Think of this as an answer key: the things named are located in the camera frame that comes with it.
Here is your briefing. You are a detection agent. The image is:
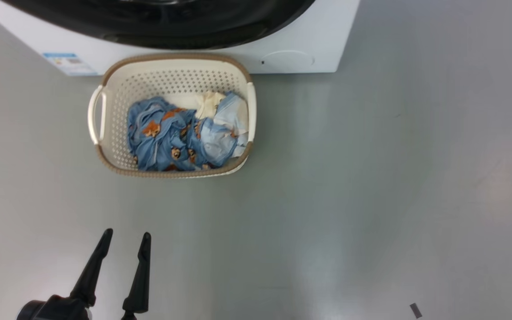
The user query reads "light blue garment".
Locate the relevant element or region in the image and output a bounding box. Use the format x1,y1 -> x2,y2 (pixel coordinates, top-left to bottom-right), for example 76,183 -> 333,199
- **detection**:
197,92 -> 250,168

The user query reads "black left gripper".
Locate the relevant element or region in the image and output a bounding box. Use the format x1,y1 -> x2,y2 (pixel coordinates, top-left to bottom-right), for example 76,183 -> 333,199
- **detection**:
16,228 -> 152,320

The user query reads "cream white garment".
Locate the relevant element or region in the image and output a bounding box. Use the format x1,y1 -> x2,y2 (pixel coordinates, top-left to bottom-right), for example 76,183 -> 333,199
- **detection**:
195,91 -> 226,119

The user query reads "blue energy label sticker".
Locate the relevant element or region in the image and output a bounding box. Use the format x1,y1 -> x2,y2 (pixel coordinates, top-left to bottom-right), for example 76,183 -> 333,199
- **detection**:
43,52 -> 98,76

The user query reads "round white filter cover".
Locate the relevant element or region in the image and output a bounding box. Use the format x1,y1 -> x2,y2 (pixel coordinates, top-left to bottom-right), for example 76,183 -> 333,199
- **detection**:
260,50 -> 315,72

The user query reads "blue bear print garment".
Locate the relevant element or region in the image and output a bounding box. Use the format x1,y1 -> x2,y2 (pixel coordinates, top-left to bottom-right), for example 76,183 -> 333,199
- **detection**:
127,96 -> 208,172

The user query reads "white front-load washing machine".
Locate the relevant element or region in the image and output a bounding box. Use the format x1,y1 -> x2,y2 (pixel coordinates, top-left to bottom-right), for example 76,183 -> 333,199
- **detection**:
0,0 -> 361,76

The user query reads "black round washer door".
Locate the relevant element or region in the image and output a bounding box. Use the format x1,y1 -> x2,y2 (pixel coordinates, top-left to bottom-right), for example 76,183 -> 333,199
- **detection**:
0,0 -> 316,50

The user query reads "cream perforated laundry basket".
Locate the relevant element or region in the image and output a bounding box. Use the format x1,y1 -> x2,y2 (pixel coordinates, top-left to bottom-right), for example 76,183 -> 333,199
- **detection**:
88,54 -> 257,179

